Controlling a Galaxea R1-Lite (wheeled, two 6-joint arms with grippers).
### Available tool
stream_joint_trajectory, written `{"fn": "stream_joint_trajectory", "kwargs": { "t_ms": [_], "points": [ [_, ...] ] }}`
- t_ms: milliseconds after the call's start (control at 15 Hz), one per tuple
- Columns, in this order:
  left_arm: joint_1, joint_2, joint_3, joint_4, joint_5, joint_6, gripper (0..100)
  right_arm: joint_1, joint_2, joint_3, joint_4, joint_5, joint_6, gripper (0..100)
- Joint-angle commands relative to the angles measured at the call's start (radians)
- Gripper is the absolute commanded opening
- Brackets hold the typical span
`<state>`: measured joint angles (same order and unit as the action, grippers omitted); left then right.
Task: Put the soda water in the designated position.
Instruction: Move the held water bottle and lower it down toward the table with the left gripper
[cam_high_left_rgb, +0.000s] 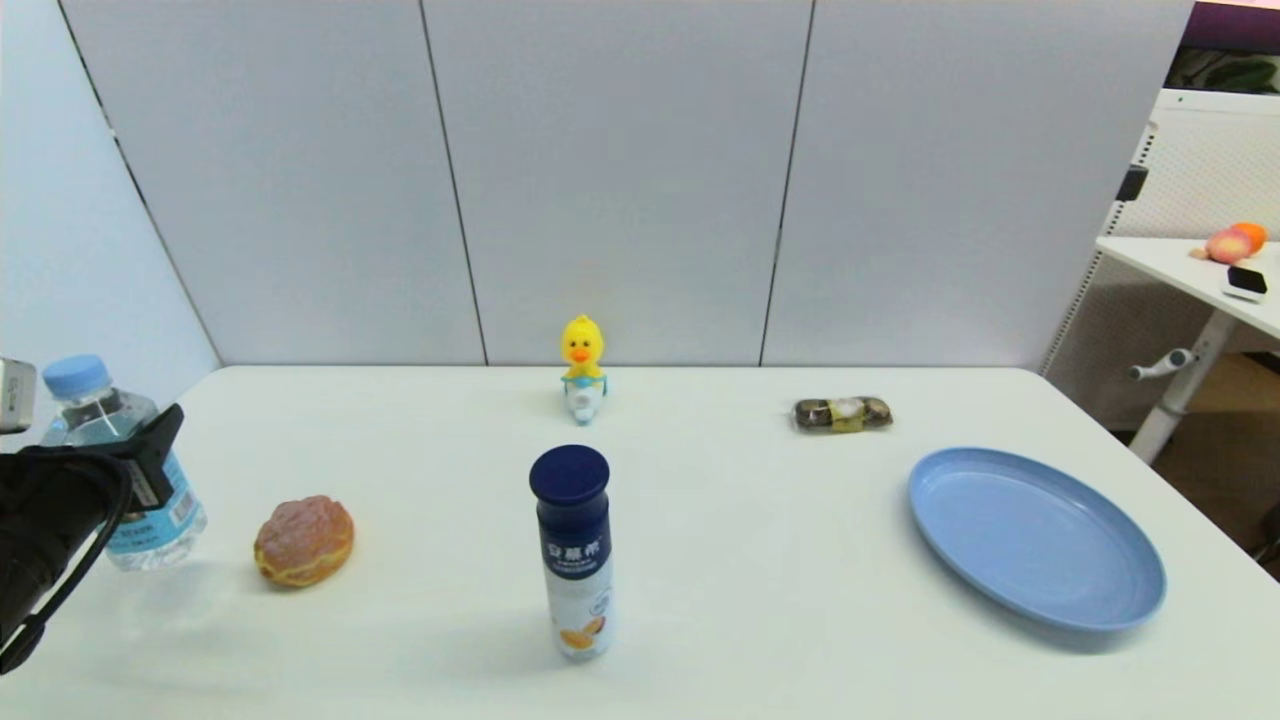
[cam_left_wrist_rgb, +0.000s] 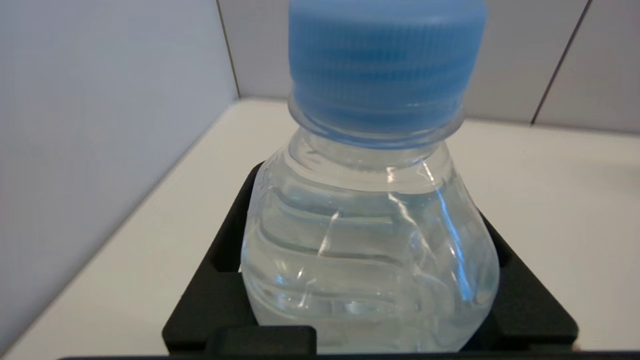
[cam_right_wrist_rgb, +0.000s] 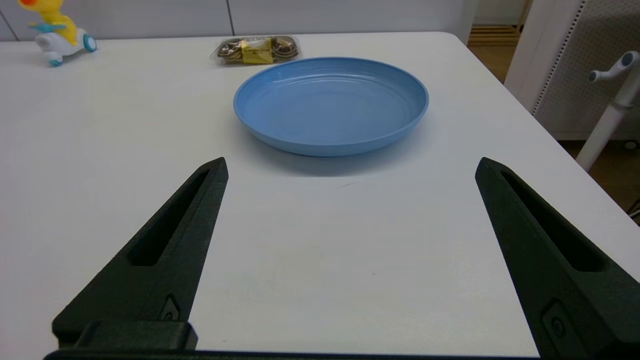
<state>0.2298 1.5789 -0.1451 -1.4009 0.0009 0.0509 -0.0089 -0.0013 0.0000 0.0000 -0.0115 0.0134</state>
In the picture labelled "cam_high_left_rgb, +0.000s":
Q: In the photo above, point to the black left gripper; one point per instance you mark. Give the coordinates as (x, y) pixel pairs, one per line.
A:
(55, 505)

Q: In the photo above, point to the white side table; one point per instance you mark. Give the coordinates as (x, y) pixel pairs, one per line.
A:
(1170, 262)

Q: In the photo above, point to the pink peach toy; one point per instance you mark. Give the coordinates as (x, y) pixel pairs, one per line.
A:
(1227, 245)

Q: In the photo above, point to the green plant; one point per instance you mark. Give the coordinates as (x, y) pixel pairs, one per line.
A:
(1235, 72)

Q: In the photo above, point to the black clip on pegboard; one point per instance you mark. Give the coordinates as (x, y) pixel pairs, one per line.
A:
(1132, 184)

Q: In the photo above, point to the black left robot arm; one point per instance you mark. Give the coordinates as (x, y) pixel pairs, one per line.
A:
(15, 600)

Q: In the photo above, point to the brown bread bun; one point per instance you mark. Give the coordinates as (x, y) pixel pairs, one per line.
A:
(305, 540)

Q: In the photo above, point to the blue oval plate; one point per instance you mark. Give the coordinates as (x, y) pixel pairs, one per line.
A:
(1037, 540)

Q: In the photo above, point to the clear water bottle blue cap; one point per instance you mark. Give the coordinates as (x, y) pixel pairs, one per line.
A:
(160, 535)

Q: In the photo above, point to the white pegboard panel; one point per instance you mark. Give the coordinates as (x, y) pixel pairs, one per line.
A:
(1210, 170)

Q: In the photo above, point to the yogurt bottle navy cap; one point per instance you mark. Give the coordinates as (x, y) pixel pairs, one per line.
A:
(575, 530)

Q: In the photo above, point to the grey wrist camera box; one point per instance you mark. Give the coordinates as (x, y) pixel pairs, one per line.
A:
(15, 395)

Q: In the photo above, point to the wrapped dark snack pack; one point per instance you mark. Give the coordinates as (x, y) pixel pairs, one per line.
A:
(845, 414)

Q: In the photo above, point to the small black white device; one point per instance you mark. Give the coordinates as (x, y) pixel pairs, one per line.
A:
(1245, 282)

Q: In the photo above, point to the orange fruit toy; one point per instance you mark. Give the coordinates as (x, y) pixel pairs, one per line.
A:
(1254, 233)

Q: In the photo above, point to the yellow duck toy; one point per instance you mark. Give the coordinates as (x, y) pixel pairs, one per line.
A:
(582, 345)

